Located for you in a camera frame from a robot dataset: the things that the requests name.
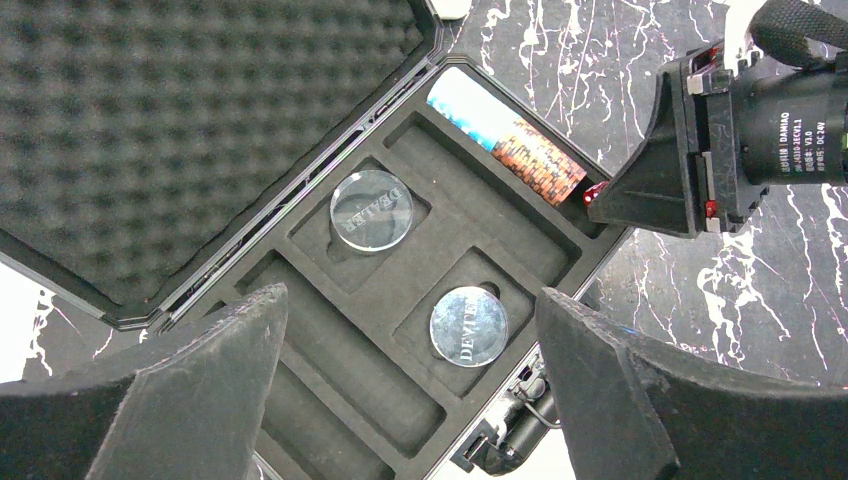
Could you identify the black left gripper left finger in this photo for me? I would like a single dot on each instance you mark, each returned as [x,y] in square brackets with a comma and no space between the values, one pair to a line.
[185,405]

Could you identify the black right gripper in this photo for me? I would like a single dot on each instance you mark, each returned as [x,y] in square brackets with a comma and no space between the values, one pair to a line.
[762,129]

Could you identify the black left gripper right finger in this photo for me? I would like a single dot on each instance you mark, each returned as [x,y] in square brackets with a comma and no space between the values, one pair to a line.
[633,407]

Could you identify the red die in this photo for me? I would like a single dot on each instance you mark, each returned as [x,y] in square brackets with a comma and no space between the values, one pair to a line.
[593,192]

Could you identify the brown poker chip stack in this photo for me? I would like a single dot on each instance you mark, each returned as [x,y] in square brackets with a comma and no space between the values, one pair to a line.
[538,162]

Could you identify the clear round dealer button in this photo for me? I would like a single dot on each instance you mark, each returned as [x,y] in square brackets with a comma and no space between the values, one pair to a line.
[468,327]

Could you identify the blue poker chip stack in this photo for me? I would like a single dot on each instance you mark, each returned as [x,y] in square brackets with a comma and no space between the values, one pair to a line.
[473,109]

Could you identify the black poker set case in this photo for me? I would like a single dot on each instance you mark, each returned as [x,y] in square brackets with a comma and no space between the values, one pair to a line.
[160,160]

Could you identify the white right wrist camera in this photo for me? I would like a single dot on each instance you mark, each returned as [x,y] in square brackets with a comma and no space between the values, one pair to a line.
[739,49]

